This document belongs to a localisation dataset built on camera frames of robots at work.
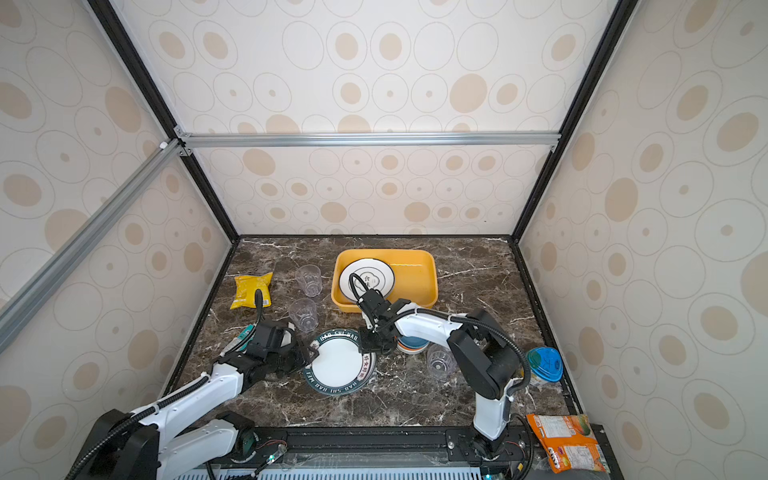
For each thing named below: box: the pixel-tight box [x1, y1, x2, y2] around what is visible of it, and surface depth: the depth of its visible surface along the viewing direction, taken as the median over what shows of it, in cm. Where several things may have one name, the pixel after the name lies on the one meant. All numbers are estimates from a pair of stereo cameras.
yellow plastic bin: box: [331, 249, 439, 313], surface depth 109 cm
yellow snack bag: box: [230, 272, 273, 310], surface depth 102 cm
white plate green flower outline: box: [339, 258, 395, 302], surface depth 108 cm
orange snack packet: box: [526, 414, 611, 474], surface depth 74 cm
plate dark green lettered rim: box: [304, 329, 377, 397], surface depth 87 cm
